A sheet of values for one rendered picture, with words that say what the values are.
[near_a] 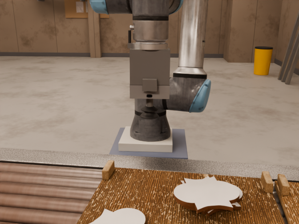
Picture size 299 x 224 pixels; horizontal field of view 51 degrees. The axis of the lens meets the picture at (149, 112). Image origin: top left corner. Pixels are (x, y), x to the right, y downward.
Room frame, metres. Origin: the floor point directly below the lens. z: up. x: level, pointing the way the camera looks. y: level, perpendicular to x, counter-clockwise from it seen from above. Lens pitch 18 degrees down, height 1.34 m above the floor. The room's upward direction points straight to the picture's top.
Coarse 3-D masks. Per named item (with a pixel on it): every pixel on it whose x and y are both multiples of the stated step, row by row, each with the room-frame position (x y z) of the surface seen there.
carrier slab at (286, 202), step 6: (276, 186) 0.67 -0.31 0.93; (294, 186) 0.66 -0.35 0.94; (294, 192) 0.63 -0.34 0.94; (282, 198) 0.61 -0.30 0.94; (288, 198) 0.61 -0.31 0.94; (294, 198) 0.61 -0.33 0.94; (282, 204) 0.60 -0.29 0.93; (288, 204) 0.59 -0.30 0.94; (294, 204) 0.59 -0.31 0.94; (288, 210) 0.57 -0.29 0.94; (294, 210) 0.57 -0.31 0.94; (288, 216) 0.55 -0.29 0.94; (294, 216) 0.55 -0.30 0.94; (288, 222) 0.54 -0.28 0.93; (294, 222) 0.53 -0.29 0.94
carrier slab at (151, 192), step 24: (120, 168) 0.75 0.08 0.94; (96, 192) 0.63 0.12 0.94; (120, 192) 0.63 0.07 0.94; (144, 192) 0.63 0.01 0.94; (168, 192) 0.63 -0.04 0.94; (264, 192) 0.63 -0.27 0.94; (96, 216) 0.55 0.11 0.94; (168, 216) 0.55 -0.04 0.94; (192, 216) 0.55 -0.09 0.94; (216, 216) 0.55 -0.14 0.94; (240, 216) 0.55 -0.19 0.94; (264, 216) 0.55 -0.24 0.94
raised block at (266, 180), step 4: (264, 172) 0.68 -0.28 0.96; (268, 172) 0.68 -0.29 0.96; (264, 176) 0.66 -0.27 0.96; (268, 176) 0.66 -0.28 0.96; (264, 180) 0.65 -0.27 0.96; (268, 180) 0.64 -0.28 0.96; (264, 184) 0.65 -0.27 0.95; (268, 184) 0.63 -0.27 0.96; (272, 184) 0.63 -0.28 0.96; (264, 188) 0.64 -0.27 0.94; (268, 188) 0.63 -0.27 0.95; (272, 188) 0.63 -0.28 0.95; (272, 192) 0.63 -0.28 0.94
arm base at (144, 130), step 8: (136, 112) 1.07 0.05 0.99; (160, 112) 1.05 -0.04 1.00; (136, 120) 1.06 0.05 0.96; (144, 120) 1.04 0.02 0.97; (152, 120) 1.04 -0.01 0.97; (160, 120) 1.05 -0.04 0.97; (136, 128) 1.05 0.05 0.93; (144, 128) 1.03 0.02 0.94; (152, 128) 1.03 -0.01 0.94; (160, 128) 1.03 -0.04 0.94; (168, 128) 1.06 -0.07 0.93; (136, 136) 1.03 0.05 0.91; (144, 136) 1.02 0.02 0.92; (152, 136) 1.02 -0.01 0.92; (160, 136) 1.03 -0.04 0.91; (168, 136) 1.05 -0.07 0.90
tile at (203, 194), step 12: (192, 180) 0.62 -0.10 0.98; (204, 180) 0.62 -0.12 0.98; (216, 180) 0.62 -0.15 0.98; (180, 192) 0.57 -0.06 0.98; (192, 192) 0.57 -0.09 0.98; (204, 192) 0.57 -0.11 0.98; (216, 192) 0.57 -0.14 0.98; (228, 192) 0.57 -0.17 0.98; (192, 204) 0.54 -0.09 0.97; (204, 204) 0.53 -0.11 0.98; (216, 204) 0.53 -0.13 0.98; (228, 204) 0.53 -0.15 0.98
